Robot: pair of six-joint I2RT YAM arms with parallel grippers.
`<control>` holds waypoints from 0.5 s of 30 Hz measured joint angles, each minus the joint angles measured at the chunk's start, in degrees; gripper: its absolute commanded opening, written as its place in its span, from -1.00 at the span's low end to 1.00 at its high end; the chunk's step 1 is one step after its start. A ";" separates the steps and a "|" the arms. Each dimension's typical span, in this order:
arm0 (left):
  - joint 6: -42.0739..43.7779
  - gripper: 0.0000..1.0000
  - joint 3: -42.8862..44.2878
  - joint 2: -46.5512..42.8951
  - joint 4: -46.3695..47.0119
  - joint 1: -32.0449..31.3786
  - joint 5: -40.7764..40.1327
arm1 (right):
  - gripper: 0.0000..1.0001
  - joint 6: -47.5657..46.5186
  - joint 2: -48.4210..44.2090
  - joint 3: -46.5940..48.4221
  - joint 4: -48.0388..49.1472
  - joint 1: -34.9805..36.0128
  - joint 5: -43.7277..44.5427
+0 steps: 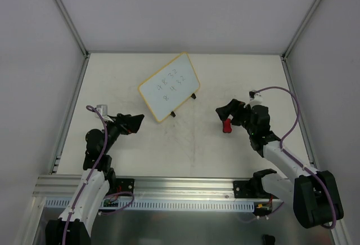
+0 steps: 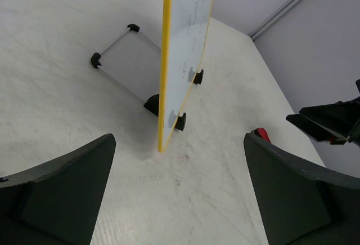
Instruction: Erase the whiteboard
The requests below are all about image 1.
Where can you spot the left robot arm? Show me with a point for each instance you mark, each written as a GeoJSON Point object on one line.
{"type": "Point", "coordinates": [98, 181]}

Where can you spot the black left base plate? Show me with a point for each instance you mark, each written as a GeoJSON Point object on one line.
{"type": "Point", "coordinates": [124, 184]}

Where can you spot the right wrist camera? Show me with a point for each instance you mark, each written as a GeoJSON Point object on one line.
{"type": "Point", "coordinates": [255, 98]}

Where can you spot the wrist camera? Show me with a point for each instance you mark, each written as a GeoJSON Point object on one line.
{"type": "Point", "coordinates": [102, 109]}
{"type": "Point", "coordinates": [255, 98]}

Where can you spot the black wire whiteboard stand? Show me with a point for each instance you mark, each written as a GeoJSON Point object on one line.
{"type": "Point", "coordinates": [173, 113]}

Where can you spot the red whiteboard eraser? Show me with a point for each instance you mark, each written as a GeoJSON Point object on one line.
{"type": "Point", "coordinates": [226, 126]}

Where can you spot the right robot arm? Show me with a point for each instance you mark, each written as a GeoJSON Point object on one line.
{"type": "Point", "coordinates": [312, 194]}

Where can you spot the right aluminium frame post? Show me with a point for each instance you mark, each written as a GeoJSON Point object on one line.
{"type": "Point", "coordinates": [304, 22]}

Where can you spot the aluminium frame post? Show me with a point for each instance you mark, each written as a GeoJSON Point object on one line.
{"type": "Point", "coordinates": [304, 22]}
{"type": "Point", "coordinates": [73, 30]}

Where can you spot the yellow framed whiteboard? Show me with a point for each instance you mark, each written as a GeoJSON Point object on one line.
{"type": "Point", "coordinates": [170, 87]}

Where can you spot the left aluminium frame post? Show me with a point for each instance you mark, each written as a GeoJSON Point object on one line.
{"type": "Point", "coordinates": [73, 30]}

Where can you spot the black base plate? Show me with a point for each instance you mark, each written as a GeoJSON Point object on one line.
{"type": "Point", "coordinates": [124, 184]}
{"type": "Point", "coordinates": [241, 189]}

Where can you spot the white slotted cable duct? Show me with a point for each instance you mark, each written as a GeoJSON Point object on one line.
{"type": "Point", "coordinates": [177, 205]}

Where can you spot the black object at bottom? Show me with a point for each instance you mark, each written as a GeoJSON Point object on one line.
{"type": "Point", "coordinates": [268, 239]}

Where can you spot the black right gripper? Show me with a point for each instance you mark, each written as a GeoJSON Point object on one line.
{"type": "Point", "coordinates": [239, 114]}

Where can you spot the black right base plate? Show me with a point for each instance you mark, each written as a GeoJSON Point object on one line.
{"type": "Point", "coordinates": [241, 189]}

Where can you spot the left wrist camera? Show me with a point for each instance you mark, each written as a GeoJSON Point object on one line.
{"type": "Point", "coordinates": [102, 109]}

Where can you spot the aluminium mounting rail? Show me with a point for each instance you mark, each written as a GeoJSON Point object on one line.
{"type": "Point", "coordinates": [166, 188]}

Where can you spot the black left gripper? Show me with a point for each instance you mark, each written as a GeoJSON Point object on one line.
{"type": "Point", "coordinates": [124, 124]}

